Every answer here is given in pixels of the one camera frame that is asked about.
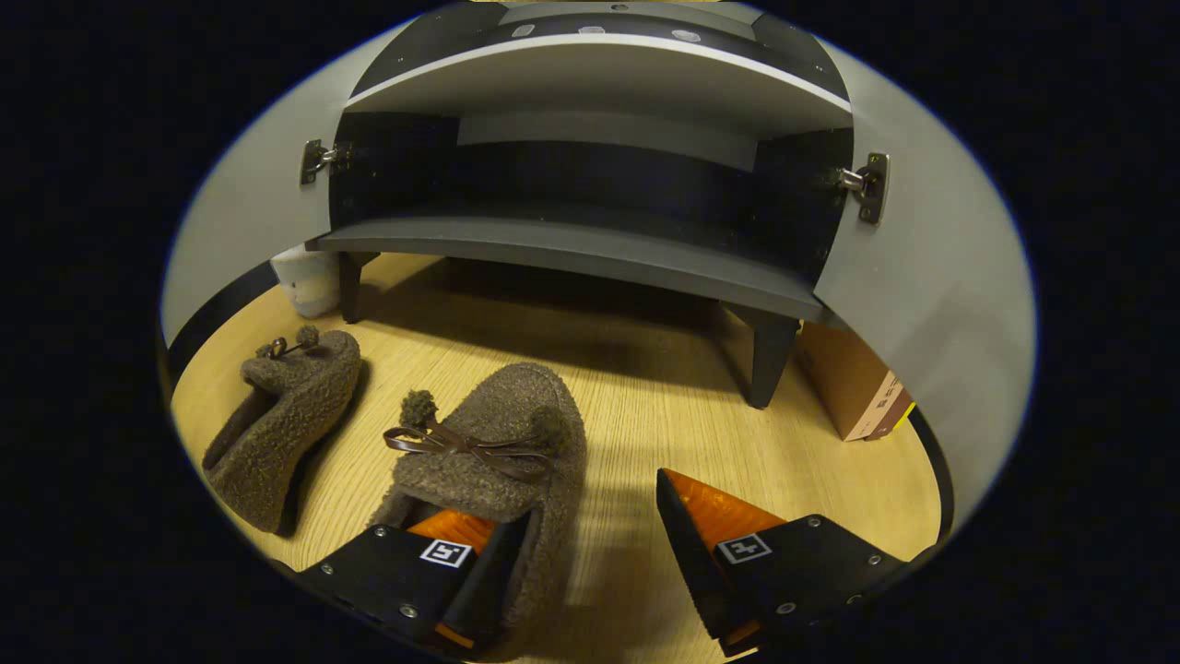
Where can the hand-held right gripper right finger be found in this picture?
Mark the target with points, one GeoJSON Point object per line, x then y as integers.
{"type": "Point", "coordinates": [705, 576]}

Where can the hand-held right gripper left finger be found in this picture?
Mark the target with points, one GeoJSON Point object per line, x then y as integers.
{"type": "Point", "coordinates": [387, 572]}

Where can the brown fuzzy shoe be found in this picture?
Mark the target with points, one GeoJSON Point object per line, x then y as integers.
{"type": "Point", "coordinates": [516, 415]}
{"type": "Point", "coordinates": [286, 415]}

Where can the white cabinet door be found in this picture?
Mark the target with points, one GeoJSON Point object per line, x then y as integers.
{"type": "Point", "coordinates": [931, 304]}
{"type": "Point", "coordinates": [249, 212]}

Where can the white shoe cabinet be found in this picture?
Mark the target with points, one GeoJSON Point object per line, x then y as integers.
{"type": "Point", "coordinates": [590, 92]}

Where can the metal door hinge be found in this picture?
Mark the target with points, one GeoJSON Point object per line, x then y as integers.
{"type": "Point", "coordinates": [869, 189]}
{"type": "Point", "coordinates": [313, 161]}

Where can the brown cardboard box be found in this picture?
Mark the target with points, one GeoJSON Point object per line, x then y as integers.
{"type": "Point", "coordinates": [848, 378]}

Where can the white cloth bundle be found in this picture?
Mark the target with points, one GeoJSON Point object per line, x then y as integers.
{"type": "Point", "coordinates": [309, 281]}

